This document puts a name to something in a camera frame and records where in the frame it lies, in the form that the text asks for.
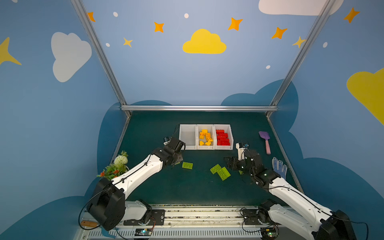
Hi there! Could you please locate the green large lego brick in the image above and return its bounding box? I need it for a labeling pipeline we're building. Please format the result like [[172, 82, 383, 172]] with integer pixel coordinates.
[[217, 167, 231, 181]]

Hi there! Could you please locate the red lego brick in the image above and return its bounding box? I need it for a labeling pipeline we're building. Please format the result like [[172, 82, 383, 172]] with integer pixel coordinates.
[[216, 130, 231, 146]]

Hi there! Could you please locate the green lego brick angled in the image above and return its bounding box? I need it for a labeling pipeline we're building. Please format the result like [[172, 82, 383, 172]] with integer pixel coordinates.
[[210, 164, 222, 175]]

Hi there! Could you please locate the orange-yellow small lego cube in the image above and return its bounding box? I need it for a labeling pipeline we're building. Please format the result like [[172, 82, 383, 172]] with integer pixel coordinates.
[[199, 129, 213, 146]]

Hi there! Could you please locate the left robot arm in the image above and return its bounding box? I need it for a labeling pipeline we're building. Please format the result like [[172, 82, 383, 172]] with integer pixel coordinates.
[[86, 138, 186, 231]]

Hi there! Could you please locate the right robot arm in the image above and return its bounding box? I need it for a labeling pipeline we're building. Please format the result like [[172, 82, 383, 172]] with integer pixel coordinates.
[[225, 148, 357, 240]]

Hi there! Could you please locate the left white bin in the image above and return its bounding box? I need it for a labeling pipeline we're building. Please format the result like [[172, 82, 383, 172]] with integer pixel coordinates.
[[179, 124, 198, 150]]

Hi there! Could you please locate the white bin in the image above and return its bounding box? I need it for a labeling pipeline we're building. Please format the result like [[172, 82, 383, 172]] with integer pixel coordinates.
[[197, 124, 216, 150], [179, 124, 198, 150], [214, 124, 234, 150]]

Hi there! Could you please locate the blue white patterned glove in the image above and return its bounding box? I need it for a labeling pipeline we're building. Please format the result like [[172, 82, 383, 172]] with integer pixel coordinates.
[[272, 157, 288, 179]]

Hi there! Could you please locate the purple pink toy spatula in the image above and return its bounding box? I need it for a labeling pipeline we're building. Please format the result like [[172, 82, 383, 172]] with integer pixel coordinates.
[[259, 131, 271, 155]]

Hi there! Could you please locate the middle white bin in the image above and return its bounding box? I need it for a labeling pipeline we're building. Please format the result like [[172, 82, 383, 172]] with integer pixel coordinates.
[[197, 124, 216, 150]]

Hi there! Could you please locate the right white bin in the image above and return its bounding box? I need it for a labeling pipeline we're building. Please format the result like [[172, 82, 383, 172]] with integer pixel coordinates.
[[214, 124, 234, 150]]

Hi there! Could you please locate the potted flower plant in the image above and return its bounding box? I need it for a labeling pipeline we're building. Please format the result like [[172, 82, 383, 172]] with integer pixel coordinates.
[[97, 151, 129, 181]]

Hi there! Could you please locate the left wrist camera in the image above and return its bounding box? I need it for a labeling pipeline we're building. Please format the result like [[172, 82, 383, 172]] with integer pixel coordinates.
[[164, 137, 172, 146]]

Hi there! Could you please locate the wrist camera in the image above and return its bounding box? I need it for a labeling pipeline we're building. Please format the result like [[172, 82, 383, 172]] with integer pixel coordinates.
[[164, 137, 172, 146], [236, 143, 249, 161]]

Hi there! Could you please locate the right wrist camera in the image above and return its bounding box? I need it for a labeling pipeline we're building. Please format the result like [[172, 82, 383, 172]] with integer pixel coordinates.
[[236, 143, 249, 161]]

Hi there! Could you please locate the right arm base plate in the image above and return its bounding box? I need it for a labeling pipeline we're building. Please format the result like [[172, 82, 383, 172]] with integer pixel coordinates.
[[240, 208, 278, 226]]

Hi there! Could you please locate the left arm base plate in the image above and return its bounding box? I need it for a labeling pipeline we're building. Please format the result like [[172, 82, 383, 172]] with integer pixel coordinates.
[[123, 209, 166, 226]]

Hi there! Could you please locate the aluminium rail frame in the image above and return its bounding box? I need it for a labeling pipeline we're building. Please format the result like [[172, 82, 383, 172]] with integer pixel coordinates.
[[73, 205, 334, 240]]

